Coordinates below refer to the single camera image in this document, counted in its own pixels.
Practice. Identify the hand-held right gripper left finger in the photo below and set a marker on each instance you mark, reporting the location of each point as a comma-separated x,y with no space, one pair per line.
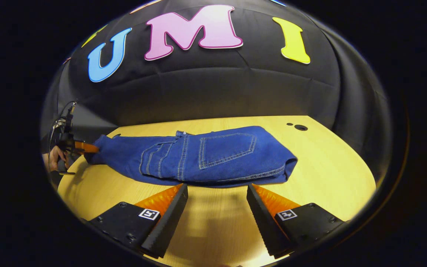
165,222

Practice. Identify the blue denim jeans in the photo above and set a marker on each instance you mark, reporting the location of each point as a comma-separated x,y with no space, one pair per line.
198,155

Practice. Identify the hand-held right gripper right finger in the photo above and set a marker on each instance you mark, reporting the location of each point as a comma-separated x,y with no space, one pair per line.
267,226

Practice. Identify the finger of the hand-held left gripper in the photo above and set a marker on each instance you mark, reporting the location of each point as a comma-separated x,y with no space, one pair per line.
86,147

